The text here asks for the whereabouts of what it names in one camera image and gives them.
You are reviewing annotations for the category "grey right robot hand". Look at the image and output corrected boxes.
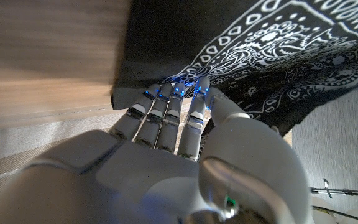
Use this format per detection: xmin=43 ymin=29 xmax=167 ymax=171
xmin=0 ymin=76 xmax=313 ymax=224

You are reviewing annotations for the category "black paisley bandana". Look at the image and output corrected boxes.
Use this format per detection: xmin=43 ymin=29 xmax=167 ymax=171
xmin=110 ymin=0 xmax=358 ymax=136

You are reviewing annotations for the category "beige striped backdrop cloth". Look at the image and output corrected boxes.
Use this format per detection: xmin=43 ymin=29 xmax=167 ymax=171
xmin=0 ymin=99 xmax=293 ymax=215

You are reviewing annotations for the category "thin black metal rod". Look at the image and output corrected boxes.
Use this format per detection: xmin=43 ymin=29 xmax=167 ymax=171
xmin=308 ymin=179 xmax=358 ymax=200

